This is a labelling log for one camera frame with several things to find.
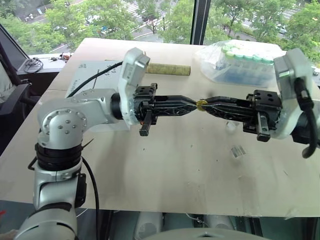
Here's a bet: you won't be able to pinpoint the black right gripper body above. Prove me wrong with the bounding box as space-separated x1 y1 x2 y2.
243 89 282 143

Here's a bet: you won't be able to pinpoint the black chair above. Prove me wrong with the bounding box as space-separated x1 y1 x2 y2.
0 79 42 123

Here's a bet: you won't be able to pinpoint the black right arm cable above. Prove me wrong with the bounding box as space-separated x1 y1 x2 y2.
294 77 318 159

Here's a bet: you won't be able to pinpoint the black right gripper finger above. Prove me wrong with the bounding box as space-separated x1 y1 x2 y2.
202 103 254 125
205 95 254 107

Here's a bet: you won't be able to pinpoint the brown cardboard tube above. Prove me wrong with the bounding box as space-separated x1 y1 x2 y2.
145 63 192 77

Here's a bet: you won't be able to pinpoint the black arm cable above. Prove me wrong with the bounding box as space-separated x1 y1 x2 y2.
294 77 318 159
66 61 124 240

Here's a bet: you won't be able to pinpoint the pale rounded robot leg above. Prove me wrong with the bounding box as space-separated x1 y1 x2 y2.
203 214 236 234
136 211 164 239

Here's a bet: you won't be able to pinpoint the white paper sheet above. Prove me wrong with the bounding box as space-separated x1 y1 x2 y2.
64 59 131 133

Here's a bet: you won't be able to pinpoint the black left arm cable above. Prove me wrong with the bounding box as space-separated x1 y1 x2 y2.
66 61 124 240

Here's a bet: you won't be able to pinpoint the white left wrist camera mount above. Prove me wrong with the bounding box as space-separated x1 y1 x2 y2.
117 47 151 126

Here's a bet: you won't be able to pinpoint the small clear plastic piece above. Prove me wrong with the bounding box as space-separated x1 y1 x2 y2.
225 121 237 134

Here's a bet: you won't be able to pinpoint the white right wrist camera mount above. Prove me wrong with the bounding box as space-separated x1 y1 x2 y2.
273 47 315 140

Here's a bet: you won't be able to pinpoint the dark window frame post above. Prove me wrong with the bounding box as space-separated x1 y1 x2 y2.
189 0 213 46

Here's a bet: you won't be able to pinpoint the small cluttered parts on sill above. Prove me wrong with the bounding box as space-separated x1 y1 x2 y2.
49 51 73 62

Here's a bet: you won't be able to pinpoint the black cable bundle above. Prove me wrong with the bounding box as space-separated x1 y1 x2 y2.
24 57 44 74

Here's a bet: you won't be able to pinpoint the small clear barcode label piece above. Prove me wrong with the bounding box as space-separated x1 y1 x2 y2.
230 144 247 160

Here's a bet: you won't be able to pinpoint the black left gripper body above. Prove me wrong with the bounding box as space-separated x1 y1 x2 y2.
133 83 159 137

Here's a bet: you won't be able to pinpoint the plastic bag of green-capped tubes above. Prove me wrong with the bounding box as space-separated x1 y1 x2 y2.
193 39 287 89

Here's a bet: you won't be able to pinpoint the grey rounded robot torso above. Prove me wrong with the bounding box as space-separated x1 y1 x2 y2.
142 227 273 240

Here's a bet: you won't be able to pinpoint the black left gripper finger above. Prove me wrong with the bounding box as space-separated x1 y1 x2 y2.
151 103 199 118
152 94 199 106

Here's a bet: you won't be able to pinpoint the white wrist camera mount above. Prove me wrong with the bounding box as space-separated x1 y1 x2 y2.
117 47 151 126
273 47 315 140

